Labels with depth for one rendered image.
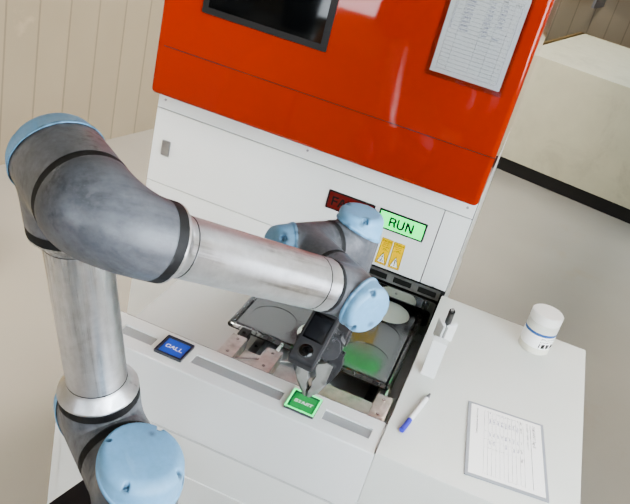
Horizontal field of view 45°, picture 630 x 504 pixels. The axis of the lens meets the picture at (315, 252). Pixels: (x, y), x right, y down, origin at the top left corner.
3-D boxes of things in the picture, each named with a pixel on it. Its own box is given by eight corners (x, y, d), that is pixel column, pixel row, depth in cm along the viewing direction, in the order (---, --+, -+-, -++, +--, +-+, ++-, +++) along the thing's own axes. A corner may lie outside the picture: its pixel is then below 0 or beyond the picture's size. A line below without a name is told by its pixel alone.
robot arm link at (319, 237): (303, 251, 107) (364, 245, 113) (264, 213, 115) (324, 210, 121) (290, 298, 111) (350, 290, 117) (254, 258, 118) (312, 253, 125)
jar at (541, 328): (519, 333, 176) (534, 299, 172) (549, 345, 175) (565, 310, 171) (516, 348, 170) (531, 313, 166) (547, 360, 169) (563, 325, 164)
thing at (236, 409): (112, 367, 155) (121, 310, 148) (367, 479, 144) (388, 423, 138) (85, 392, 146) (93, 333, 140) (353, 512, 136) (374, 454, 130)
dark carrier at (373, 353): (291, 261, 195) (292, 259, 195) (419, 311, 189) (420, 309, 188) (236, 323, 165) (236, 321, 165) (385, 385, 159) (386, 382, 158)
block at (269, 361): (265, 357, 160) (268, 346, 158) (280, 363, 159) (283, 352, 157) (250, 377, 153) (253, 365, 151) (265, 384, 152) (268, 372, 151)
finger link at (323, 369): (330, 388, 139) (343, 347, 135) (320, 406, 134) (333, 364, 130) (315, 382, 140) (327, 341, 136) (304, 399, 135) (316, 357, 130)
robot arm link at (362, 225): (326, 200, 120) (368, 198, 125) (310, 260, 125) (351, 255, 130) (354, 224, 115) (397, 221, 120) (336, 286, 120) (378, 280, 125)
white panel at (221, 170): (143, 227, 208) (165, 85, 189) (427, 339, 192) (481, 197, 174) (137, 231, 205) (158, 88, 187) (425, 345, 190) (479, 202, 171)
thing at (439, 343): (423, 358, 158) (443, 305, 152) (441, 365, 157) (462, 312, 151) (417, 373, 152) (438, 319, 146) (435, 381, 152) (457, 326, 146)
